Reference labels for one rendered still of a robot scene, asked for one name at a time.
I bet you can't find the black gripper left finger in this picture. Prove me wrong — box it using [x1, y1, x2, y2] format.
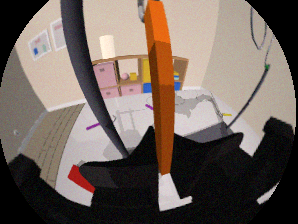
[78, 127, 160, 204]

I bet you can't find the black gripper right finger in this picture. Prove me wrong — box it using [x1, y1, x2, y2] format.
[170, 132, 243, 200]

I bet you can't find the long grey flat plate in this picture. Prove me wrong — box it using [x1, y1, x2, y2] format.
[60, 0, 271, 159]

